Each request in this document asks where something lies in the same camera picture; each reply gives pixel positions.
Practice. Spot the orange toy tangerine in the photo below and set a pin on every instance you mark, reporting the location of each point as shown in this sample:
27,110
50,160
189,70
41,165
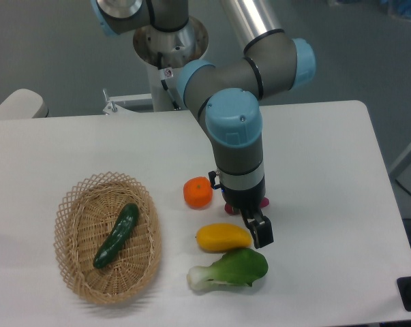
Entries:
197,192

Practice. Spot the green toy bok choy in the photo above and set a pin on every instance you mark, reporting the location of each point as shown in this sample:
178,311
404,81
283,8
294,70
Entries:
241,267

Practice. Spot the yellow toy mango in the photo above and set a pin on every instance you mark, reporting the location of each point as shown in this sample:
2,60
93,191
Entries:
222,237

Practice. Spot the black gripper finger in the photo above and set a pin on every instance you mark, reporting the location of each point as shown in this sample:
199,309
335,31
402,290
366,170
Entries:
259,227

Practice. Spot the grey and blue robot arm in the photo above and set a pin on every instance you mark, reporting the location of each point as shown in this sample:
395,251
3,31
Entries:
223,100

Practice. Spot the green toy cucumber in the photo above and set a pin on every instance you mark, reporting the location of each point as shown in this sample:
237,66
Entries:
121,231

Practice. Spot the woven wicker basket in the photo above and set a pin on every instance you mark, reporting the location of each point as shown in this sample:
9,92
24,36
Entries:
85,218

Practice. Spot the white chair back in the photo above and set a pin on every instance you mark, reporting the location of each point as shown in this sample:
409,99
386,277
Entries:
23,104

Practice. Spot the pink toy fruit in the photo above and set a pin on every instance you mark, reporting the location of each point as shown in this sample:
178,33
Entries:
229,208

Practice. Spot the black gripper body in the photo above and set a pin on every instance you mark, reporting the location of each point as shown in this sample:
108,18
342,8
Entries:
244,199

